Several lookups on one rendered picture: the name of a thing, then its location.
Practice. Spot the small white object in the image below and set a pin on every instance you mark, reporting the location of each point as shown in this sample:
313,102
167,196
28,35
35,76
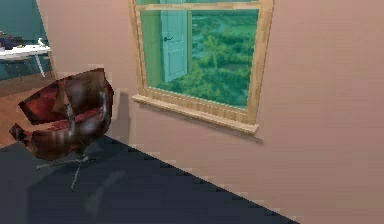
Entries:
41,42

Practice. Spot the wooden framed window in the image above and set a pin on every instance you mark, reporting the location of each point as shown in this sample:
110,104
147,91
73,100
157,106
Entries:
213,56

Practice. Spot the dark blue object on table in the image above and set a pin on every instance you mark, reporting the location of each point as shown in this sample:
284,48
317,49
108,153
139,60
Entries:
10,41

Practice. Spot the white table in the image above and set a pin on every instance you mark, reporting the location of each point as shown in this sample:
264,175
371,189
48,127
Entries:
23,52

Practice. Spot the dark red leather swivel chair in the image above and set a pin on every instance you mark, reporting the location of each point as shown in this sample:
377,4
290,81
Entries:
83,110

